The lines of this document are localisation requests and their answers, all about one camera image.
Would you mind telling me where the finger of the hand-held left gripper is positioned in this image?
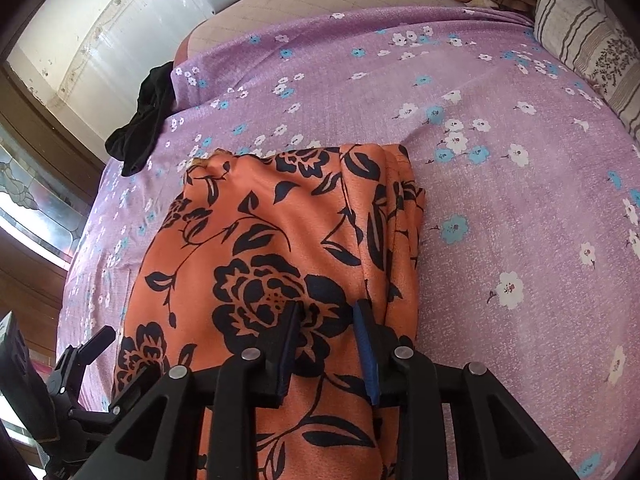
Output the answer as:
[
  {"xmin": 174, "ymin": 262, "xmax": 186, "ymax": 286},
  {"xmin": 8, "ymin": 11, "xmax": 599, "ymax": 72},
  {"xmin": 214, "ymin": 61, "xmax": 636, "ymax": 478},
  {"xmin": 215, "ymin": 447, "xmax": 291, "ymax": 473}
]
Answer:
[
  {"xmin": 50, "ymin": 325, "xmax": 117, "ymax": 402},
  {"xmin": 67, "ymin": 364, "xmax": 163, "ymax": 436}
]

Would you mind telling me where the striped pillow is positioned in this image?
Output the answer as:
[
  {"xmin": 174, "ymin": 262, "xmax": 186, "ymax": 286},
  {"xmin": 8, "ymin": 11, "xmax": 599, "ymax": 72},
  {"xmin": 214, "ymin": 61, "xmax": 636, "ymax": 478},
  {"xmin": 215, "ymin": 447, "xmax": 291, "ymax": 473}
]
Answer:
[{"xmin": 532, "ymin": 0, "xmax": 640, "ymax": 143}]

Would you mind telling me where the orange black floral garment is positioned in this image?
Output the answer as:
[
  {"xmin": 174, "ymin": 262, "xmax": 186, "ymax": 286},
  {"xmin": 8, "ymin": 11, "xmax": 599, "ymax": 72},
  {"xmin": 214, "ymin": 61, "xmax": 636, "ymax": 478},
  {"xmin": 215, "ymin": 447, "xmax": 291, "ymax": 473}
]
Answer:
[{"xmin": 111, "ymin": 144, "xmax": 427, "ymax": 480}]

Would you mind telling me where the beige mattress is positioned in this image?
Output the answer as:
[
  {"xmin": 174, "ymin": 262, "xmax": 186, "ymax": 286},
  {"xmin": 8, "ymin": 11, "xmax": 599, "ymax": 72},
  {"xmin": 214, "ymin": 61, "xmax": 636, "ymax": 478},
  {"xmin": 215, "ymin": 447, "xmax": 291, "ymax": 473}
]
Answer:
[{"xmin": 172, "ymin": 0, "xmax": 536, "ymax": 68}]

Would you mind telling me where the purple floral bedsheet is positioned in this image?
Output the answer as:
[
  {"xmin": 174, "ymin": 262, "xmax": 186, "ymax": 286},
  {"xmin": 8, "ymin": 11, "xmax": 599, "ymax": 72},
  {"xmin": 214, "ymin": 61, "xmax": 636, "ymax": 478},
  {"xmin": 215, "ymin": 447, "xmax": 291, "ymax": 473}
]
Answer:
[{"xmin": 55, "ymin": 6, "xmax": 640, "ymax": 480}]

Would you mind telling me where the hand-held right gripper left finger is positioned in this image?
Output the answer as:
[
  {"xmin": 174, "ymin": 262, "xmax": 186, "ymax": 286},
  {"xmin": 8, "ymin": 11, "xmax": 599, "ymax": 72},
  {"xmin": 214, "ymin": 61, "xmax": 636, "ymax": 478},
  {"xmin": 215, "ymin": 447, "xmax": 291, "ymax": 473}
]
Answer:
[{"xmin": 102, "ymin": 302, "xmax": 301, "ymax": 480}]

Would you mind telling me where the wooden door with stained glass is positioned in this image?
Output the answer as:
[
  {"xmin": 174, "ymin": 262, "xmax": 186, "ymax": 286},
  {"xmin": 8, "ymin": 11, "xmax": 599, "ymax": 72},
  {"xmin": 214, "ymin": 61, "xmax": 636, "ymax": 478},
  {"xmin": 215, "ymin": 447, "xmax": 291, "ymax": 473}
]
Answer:
[{"xmin": 0, "ymin": 65, "xmax": 108, "ymax": 461}]

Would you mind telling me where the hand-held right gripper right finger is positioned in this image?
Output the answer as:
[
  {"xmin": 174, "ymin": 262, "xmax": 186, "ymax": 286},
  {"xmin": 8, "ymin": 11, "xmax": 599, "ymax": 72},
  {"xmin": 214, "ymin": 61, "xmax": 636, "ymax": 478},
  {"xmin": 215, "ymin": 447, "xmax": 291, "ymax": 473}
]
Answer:
[{"xmin": 352, "ymin": 299, "xmax": 573, "ymax": 480}]

